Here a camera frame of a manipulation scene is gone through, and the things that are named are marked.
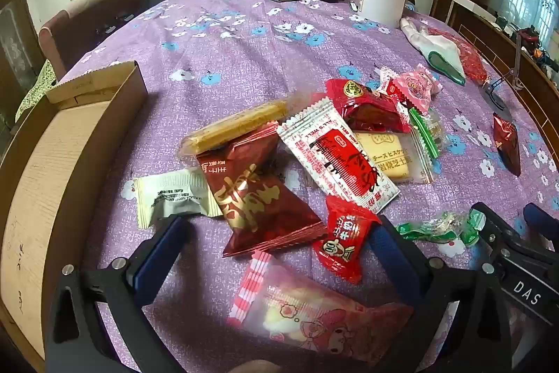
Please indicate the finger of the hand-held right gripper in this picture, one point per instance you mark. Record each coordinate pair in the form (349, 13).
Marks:
(495, 224)
(543, 222)

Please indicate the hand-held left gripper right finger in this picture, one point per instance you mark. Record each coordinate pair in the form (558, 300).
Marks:
(391, 255)

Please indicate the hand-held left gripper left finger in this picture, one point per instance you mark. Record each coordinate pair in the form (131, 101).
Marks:
(159, 255)

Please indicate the small red milk candy packet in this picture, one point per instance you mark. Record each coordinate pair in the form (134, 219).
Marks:
(345, 237)

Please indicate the green candy wrapper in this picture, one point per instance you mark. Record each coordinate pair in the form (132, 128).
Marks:
(436, 229)

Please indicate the white green snack packet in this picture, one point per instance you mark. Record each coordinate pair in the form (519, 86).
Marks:
(174, 194)

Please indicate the large pink cartoon snack packet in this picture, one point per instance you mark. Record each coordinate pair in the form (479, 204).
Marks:
(314, 316)

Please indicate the dark red gold-print snack bag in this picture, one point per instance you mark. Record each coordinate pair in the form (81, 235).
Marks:
(257, 198)

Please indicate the white red-print snack packet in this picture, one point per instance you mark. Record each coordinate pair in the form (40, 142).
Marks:
(336, 154)

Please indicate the brown cardboard box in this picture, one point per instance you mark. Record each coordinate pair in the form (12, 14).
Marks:
(39, 180)

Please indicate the dark red foil snack packet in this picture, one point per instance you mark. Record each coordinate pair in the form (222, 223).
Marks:
(509, 141)

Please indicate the clear cheese biscuit packet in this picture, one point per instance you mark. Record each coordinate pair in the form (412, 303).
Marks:
(388, 154)

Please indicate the green-edged clear snack packet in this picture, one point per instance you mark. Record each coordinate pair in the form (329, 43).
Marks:
(428, 132)

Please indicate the red snack packet round logo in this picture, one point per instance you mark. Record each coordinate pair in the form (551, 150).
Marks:
(371, 106)

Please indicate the yellow wafer bar clear wrapper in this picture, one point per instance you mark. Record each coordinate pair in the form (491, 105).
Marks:
(236, 124)

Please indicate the small pink cartoon snack packet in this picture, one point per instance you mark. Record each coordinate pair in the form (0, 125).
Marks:
(415, 87)

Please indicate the red mesh bag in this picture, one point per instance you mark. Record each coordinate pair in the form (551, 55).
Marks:
(469, 56)

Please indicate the small white red snack packet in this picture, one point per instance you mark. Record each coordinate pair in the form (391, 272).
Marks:
(386, 78)

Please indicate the white glove green cuff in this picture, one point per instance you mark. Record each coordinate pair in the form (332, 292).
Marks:
(436, 47)

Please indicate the wooden sideboard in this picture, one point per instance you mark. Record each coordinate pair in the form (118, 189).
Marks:
(480, 32)

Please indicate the green patterned cloth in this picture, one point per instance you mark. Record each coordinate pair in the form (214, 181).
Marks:
(37, 89)

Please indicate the purple floral tablecloth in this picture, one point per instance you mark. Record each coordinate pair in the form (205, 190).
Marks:
(244, 62)

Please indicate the brown upholstered chair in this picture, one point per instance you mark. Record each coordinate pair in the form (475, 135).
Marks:
(87, 14)

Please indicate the wooden glass-door cabinet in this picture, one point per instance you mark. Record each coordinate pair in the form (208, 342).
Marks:
(15, 49)

